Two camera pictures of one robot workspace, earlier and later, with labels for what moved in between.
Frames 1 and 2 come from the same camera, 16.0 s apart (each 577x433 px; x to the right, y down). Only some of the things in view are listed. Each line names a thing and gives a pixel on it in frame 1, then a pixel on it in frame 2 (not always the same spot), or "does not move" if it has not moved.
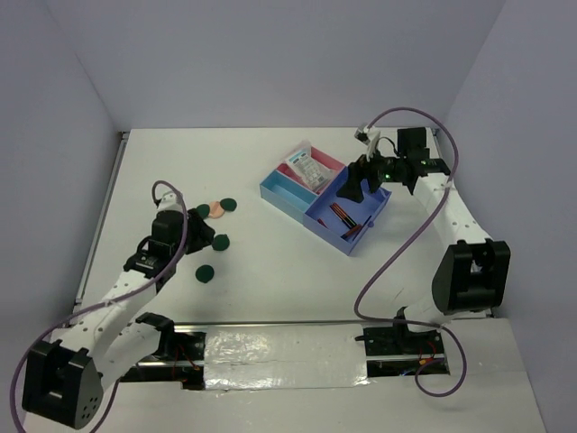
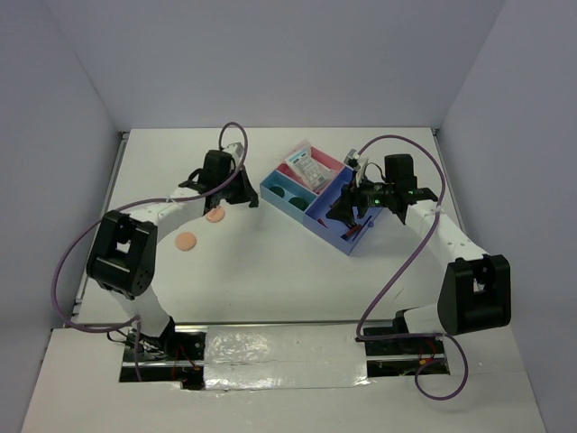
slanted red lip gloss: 320,220 does not move
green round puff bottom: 205,273 to 299,202
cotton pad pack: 315,175 does not move
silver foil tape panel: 285,356 does not move
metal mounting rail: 389,349 does not move
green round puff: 221,242 to 278,190
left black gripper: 203,234 to 247,192
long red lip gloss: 352,232 does not move
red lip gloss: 365,223 does not move
